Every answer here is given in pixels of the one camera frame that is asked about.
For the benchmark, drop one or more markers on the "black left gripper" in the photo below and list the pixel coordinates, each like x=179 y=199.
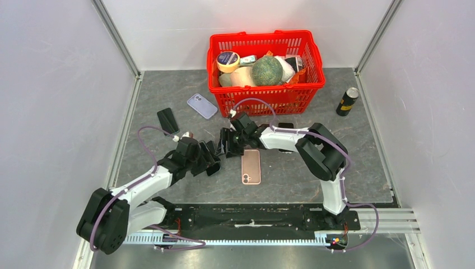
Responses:
x=207 y=158

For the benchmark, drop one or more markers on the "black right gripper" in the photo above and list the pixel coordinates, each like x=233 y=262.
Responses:
x=226 y=135

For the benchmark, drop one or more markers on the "pink phone case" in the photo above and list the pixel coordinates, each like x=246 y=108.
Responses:
x=250 y=167

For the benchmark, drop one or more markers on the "black smartphone silver edge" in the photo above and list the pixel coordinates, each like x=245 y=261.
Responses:
x=288 y=126

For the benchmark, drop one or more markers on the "lilac phone case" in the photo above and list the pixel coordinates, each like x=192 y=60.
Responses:
x=202 y=106

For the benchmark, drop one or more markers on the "dark green smartphone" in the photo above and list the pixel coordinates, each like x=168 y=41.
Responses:
x=213 y=169

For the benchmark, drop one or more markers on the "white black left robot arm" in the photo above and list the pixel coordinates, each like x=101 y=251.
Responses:
x=111 y=215

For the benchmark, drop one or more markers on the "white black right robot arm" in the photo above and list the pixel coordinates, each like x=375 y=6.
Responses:
x=322 y=153

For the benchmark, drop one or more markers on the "beige paper bag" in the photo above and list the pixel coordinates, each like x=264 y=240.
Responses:
x=241 y=77

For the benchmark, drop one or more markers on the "green patterned ball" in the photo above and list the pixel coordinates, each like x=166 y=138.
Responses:
x=267 y=71

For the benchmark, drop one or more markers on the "red plastic shopping basket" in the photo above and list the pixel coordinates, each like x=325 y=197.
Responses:
x=284 y=99

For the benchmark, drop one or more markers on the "small teal box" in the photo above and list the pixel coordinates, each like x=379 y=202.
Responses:
x=247 y=60

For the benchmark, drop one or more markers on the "masking tape roll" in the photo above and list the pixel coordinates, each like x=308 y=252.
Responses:
x=228 y=61

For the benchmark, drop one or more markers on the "orange snack packet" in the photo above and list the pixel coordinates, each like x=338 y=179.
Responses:
x=299 y=77

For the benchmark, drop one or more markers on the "white plastic bag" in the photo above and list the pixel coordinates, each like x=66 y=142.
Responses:
x=288 y=71

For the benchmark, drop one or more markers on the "black white packet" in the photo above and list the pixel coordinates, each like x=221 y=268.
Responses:
x=295 y=61

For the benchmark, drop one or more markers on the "black yellow drink can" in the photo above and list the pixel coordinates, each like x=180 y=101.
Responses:
x=347 y=101

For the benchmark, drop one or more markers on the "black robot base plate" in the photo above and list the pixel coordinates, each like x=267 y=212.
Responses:
x=256 y=221

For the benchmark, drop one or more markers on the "slotted aluminium rail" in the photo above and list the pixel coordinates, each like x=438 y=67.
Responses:
x=159 y=238

